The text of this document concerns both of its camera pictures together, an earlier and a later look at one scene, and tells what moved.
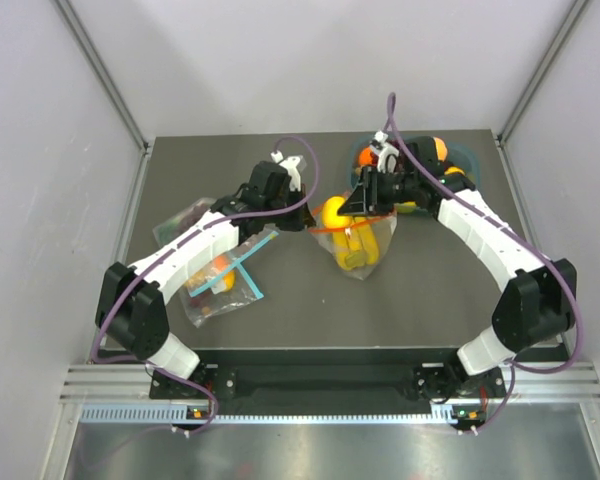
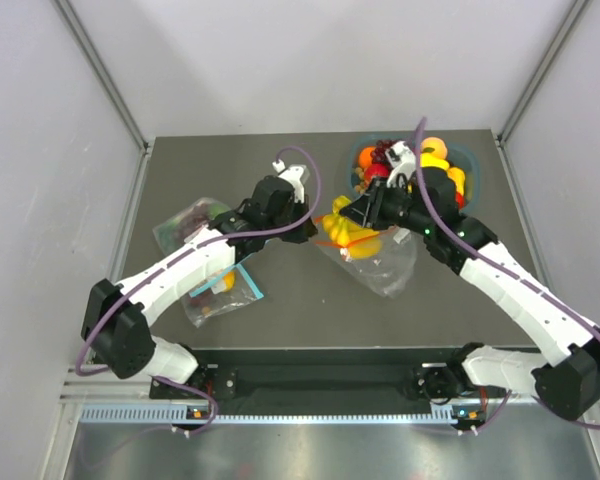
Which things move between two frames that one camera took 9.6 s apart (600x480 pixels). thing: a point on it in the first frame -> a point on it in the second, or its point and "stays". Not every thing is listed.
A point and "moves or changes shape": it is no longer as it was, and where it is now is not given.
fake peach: x=441 y=149 stays
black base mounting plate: x=335 y=374 stays
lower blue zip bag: x=217 y=284 stays
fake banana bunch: x=356 y=245 moves or changes shape
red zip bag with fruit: x=357 y=248 -> x=389 y=270
